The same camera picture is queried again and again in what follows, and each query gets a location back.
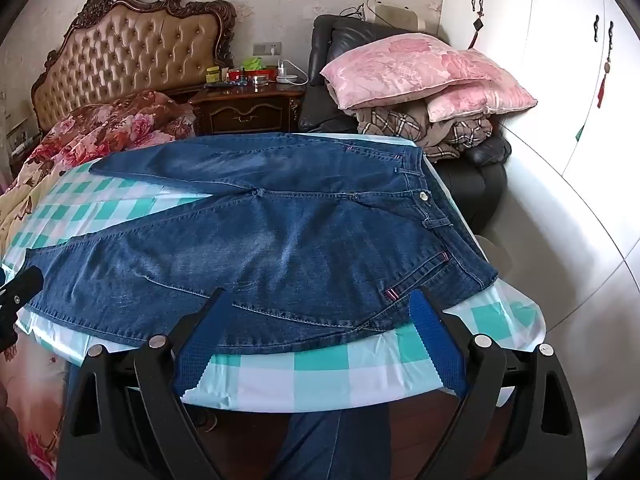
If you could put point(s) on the brown slipper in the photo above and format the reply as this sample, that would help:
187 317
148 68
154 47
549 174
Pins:
206 419

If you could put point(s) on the red hanging knot ornament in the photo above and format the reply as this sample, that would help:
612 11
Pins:
604 85
477 30

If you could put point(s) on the beige bag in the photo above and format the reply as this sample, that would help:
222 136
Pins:
397 15

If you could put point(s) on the green plastic bag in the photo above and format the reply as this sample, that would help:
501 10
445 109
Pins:
255 63

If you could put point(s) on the blue denim pants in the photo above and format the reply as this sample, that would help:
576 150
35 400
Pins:
300 240

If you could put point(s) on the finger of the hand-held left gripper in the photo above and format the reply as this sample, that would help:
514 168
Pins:
25 282

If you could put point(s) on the grey wall socket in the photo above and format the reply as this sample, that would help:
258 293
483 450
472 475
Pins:
265 49

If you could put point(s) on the white wardrobe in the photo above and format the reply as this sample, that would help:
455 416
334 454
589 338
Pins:
540 60

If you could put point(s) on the beige floral bedsheet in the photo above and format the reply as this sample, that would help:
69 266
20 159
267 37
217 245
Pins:
30 410

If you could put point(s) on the green white checkered tablecloth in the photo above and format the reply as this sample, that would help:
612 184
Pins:
320 370

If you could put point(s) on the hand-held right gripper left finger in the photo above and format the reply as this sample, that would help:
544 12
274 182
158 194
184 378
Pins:
200 342

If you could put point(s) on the red floral blanket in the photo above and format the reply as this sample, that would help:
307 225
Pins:
120 125

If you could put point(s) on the round metal tin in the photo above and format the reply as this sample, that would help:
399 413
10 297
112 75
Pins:
260 80

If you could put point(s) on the large pink floral pillow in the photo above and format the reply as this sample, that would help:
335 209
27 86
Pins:
410 67

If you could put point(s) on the person's leg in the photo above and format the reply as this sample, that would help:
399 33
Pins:
330 440

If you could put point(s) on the small pink floral pillow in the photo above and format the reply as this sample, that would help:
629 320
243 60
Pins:
480 100

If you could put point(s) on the red box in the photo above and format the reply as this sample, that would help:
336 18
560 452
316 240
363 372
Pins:
267 73

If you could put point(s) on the brown plaid blanket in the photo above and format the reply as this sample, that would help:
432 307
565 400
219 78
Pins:
395 125

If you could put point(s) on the black leather armchair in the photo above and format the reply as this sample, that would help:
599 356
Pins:
475 185

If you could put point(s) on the yellow green jar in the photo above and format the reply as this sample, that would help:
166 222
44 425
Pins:
214 74

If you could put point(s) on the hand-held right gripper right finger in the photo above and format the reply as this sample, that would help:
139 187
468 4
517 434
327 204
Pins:
435 345

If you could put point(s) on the tufted leather carved headboard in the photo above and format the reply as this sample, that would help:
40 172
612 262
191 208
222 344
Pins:
130 55

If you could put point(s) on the white power strip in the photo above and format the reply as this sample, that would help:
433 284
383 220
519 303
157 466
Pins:
292 79

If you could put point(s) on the dark wooden nightstand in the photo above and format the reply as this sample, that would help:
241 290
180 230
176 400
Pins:
250 107

